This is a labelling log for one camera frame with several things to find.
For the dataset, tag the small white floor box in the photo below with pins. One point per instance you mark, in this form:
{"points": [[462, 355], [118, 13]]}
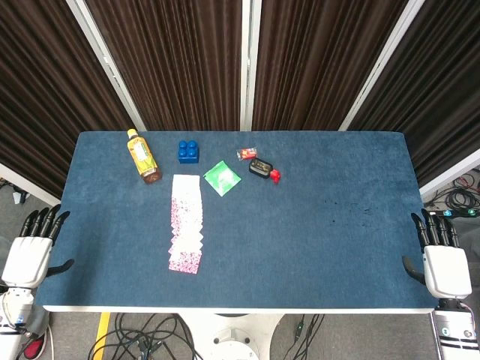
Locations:
{"points": [[19, 195]]}

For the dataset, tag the dark brown pleated curtain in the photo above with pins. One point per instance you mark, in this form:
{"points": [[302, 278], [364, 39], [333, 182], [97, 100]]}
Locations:
{"points": [[318, 63], [438, 86], [45, 93], [176, 63]]}

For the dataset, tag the yellow floor tape strip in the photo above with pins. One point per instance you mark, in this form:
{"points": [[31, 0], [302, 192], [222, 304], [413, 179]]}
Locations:
{"points": [[101, 335]]}

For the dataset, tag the red shoe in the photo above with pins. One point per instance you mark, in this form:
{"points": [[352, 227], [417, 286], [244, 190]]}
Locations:
{"points": [[33, 348]]}

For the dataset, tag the blue toy building block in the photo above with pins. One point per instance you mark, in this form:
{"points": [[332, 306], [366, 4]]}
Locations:
{"points": [[188, 153]]}

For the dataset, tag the green white square packet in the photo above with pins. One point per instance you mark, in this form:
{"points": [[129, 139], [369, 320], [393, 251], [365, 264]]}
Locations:
{"points": [[222, 179]]}

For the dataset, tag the spread row of playing cards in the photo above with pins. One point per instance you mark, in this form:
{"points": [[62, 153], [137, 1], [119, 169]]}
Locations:
{"points": [[186, 210]]}

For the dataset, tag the grey fabric trousers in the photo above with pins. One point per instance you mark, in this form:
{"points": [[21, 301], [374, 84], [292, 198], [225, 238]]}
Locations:
{"points": [[39, 318]]}

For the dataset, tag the white partition frame rail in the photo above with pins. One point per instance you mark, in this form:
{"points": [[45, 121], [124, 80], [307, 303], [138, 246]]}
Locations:
{"points": [[450, 174], [26, 185]]}

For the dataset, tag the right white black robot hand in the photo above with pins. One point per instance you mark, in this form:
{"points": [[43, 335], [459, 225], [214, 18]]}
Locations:
{"points": [[446, 268]]}

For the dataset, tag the small red wrapped candy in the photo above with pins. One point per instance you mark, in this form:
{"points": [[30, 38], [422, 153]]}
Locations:
{"points": [[275, 176]]}

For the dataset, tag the yellow label tea bottle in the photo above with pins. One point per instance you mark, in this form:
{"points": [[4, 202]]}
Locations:
{"points": [[143, 157]]}

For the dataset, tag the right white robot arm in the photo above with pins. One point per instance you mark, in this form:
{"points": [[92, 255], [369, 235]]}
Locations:
{"points": [[455, 330]]}

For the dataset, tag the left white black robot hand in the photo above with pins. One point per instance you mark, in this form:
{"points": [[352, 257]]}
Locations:
{"points": [[27, 260]]}

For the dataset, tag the white partition frame post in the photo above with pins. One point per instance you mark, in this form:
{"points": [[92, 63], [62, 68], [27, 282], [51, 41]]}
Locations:
{"points": [[250, 63], [382, 63], [107, 63]]}

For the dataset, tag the red clear candy packet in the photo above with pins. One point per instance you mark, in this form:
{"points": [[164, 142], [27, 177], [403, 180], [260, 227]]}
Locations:
{"points": [[247, 153]]}

